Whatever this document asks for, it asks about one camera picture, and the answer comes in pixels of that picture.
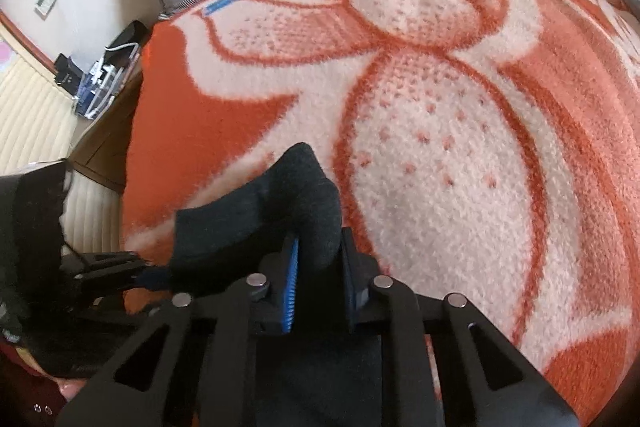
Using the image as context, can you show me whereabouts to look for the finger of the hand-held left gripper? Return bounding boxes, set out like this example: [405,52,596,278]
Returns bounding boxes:
[62,249,173,305]

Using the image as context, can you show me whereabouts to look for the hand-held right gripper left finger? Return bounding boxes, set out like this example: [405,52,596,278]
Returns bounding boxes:
[55,237,300,427]

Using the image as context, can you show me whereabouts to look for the black pants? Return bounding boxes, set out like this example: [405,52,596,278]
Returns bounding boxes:
[0,143,383,427]

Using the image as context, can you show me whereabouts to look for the orange and white floral blanket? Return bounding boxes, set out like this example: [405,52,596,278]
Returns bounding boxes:
[120,0,640,427]

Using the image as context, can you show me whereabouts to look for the person's red clothing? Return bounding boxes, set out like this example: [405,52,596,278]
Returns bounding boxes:
[0,337,68,427]

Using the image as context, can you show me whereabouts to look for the black device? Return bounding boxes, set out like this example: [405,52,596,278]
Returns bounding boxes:
[106,20,152,58]

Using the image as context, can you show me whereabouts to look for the wooden nightstand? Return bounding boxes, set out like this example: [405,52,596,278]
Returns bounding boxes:
[65,72,146,195]

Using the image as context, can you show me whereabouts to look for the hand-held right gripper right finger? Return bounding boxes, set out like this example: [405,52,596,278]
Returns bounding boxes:
[342,228,583,427]

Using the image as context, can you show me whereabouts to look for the blue and white boxes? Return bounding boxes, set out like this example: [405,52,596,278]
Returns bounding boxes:
[74,54,133,118]

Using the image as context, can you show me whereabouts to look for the black box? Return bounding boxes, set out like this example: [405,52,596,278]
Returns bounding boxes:
[54,53,82,98]

